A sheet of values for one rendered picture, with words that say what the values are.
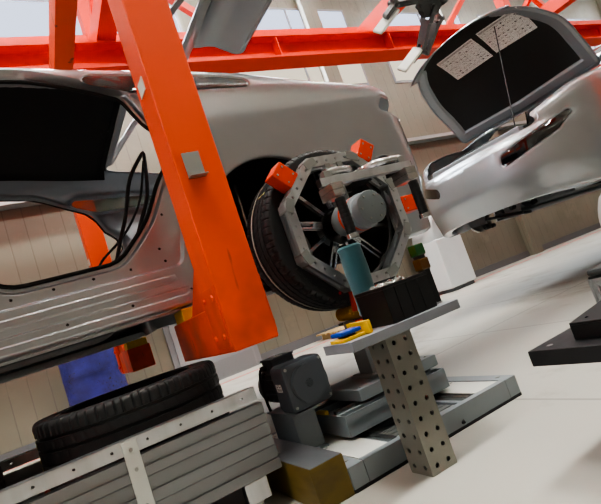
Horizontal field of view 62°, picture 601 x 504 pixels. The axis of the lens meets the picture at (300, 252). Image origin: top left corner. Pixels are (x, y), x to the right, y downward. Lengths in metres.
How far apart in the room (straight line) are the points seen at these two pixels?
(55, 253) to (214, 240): 5.00
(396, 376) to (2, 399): 5.25
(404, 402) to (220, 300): 0.64
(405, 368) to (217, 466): 0.65
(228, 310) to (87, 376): 4.09
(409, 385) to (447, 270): 6.51
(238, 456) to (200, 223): 0.74
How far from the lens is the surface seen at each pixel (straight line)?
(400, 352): 1.56
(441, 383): 2.14
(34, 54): 4.87
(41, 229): 6.62
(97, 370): 5.61
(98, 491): 1.63
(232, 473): 1.71
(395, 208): 2.13
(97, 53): 4.94
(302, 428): 1.92
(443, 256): 8.05
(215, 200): 1.69
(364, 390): 1.96
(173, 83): 1.83
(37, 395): 6.34
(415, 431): 1.60
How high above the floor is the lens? 0.60
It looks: 5 degrees up
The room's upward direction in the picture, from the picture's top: 19 degrees counter-clockwise
